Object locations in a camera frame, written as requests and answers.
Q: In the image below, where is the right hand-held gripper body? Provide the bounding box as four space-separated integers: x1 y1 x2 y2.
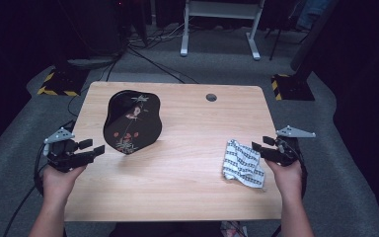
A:
264 124 317 167

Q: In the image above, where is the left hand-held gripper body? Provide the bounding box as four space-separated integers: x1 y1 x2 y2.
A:
42 126 97 174

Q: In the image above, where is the white patterned cloth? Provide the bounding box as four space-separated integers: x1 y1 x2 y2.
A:
222 138 265 190

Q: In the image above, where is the black floral lacquer tray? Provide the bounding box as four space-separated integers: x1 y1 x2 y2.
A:
103 89 163 156

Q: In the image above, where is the person's right hand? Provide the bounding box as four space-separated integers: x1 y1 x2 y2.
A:
265 159 304 201

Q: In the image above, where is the person's left hand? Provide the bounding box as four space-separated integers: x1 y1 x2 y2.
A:
41 164 87 206

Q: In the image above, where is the light patterned fabric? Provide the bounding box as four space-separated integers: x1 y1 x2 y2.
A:
220 220 249 237

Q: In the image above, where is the black tripod stand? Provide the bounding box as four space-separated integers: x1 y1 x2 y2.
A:
265 19 310 62

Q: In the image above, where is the person's dark clothing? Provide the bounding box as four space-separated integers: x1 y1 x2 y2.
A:
108 220 223 237

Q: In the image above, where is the dark stand with grey base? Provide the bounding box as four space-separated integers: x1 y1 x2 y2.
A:
53 0 127 71

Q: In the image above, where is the grey slanted pole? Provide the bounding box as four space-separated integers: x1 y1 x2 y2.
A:
289 0 340 72

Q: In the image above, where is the blue denim cloth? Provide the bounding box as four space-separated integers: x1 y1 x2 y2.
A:
297 0 332 31

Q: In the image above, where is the left hand-held gripper cable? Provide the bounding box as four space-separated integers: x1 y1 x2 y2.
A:
34 142 52 197

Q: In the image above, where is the hand-held gripper cable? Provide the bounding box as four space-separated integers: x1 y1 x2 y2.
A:
295 144 309 200
34 142 52 197

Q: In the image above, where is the right hand-held gripper cable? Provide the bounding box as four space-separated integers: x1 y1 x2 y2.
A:
295 144 309 200

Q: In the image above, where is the thin black floor cable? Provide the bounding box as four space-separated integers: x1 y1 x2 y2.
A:
67 86 92 119

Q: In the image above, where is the black yellow striped base plate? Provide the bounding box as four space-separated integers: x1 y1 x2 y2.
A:
37 67 90 97
270 73 316 102

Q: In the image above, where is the black cable along floor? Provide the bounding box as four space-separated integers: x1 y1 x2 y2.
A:
2 186 38 237

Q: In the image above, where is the long black floor cable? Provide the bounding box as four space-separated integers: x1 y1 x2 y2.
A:
126 45 199 85

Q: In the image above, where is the tangle of floor cables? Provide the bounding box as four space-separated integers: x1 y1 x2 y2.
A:
127 23 187 45

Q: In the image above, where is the white metal desk frame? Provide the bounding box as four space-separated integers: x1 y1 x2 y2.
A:
180 0 266 61

